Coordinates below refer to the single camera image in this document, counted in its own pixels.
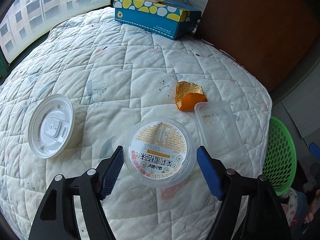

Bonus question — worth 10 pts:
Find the clear cup with white lid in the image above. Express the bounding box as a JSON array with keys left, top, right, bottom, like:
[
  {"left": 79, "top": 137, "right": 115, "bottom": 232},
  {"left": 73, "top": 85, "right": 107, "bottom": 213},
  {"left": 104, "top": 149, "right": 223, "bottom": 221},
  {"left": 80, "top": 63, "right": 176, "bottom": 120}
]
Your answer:
[{"left": 123, "top": 118, "right": 196, "bottom": 188}]

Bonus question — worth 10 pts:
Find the green plastic basket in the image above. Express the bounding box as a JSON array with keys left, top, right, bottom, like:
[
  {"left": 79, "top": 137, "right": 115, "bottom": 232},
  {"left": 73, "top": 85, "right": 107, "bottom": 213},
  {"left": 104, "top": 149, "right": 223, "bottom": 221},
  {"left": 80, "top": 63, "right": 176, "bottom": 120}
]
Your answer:
[{"left": 263, "top": 116, "right": 297, "bottom": 196}]

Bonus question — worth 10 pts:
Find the white round plastic lid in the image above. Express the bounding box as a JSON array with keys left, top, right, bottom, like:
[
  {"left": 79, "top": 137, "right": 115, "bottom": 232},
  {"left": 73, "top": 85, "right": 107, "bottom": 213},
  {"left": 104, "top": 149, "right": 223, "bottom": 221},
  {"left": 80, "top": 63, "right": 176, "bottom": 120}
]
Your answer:
[{"left": 28, "top": 94, "right": 75, "bottom": 159}]

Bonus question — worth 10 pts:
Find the clear small plastic tray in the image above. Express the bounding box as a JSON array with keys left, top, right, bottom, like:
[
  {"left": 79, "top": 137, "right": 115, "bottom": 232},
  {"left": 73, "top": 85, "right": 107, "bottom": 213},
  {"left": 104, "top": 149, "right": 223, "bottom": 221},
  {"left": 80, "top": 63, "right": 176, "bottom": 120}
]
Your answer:
[{"left": 194, "top": 101, "right": 245, "bottom": 163}]

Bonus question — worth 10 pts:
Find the white quilted mattress pad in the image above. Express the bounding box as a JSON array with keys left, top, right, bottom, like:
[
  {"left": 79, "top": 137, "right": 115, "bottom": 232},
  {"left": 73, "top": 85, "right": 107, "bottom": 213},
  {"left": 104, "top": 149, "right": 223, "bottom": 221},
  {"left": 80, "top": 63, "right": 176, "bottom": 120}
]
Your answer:
[{"left": 1, "top": 8, "right": 272, "bottom": 239}]

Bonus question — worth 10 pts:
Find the orange peel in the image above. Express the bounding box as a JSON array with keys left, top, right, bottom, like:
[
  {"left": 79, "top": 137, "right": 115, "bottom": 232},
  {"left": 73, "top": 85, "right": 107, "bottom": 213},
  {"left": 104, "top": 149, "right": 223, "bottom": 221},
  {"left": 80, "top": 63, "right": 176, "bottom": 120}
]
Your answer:
[{"left": 175, "top": 81, "right": 208, "bottom": 112}]

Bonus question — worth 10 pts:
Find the brown wooden wardrobe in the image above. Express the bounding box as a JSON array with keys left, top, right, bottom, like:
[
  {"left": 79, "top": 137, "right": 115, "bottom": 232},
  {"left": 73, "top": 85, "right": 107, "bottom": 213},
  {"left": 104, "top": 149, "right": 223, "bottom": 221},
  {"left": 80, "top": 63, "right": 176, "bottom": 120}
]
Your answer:
[{"left": 196, "top": 0, "right": 319, "bottom": 90}]

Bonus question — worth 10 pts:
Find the blue yellow tissue box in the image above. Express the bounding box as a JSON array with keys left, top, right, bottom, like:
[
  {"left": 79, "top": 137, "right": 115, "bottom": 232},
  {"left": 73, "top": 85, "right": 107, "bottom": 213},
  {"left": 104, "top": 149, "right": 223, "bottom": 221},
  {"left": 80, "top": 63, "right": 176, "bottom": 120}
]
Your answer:
[{"left": 113, "top": 0, "right": 201, "bottom": 40}]

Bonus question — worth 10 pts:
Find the green window frame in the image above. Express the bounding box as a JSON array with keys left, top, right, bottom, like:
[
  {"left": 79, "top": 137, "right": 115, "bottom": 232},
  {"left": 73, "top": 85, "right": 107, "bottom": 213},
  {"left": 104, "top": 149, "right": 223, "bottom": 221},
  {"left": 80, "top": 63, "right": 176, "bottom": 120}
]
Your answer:
[{"left": 1, "top": 0, "right": 113, "bottom": 82}]

